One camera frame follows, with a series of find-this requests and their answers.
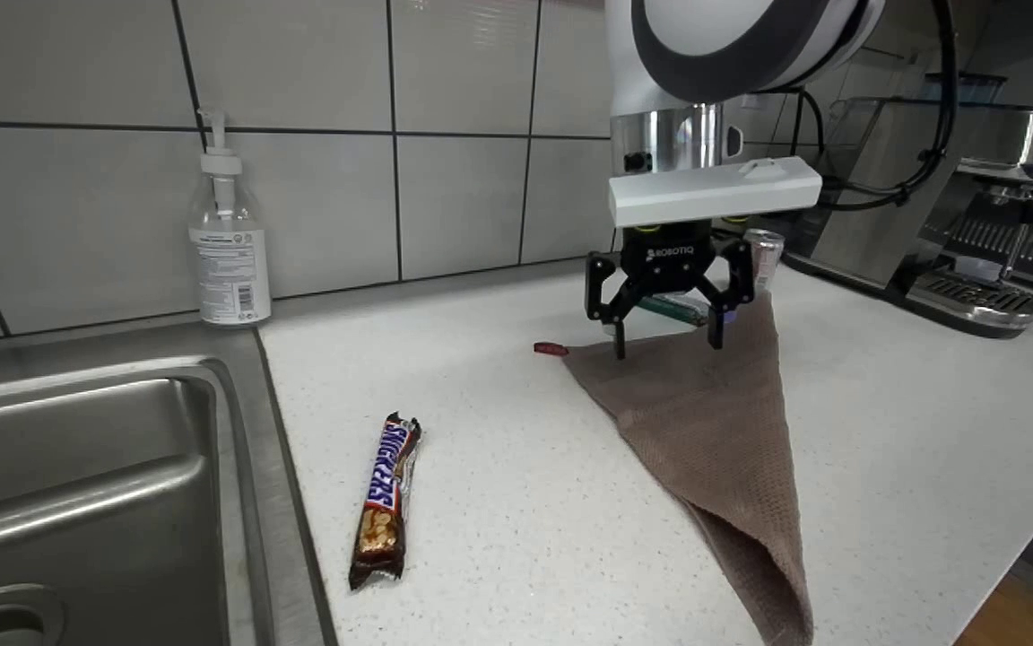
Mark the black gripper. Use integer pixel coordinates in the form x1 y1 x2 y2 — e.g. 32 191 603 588
583 218 759 363

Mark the brown waffle towel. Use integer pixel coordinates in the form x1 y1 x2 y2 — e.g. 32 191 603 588
531 289 818 646

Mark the stainless steel espresso machine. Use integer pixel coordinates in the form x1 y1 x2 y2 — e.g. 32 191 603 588
887 100 1033 340

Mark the Snickers chocolate bar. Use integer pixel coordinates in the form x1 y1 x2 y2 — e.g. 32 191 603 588
346 410 422 593

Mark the clear pump soap bottle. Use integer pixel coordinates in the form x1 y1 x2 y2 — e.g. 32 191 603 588
188 111 277 330

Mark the stainless steel sink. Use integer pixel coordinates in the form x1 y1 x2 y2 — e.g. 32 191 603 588
0 320 341 646

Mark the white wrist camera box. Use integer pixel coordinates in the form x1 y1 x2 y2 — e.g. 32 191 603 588
605 154 826 229

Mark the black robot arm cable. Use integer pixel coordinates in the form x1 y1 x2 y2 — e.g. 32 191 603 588
777 0 960 215

